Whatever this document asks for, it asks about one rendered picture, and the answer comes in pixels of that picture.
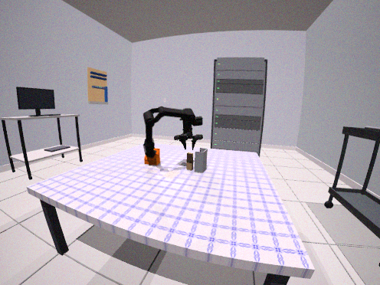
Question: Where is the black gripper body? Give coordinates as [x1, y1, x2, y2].
[174, 126, 203, 140]

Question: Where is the grey open bin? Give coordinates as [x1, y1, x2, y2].
[194, 148, 208, 173]

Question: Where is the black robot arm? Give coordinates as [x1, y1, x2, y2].
[142, 106, 203, 159]

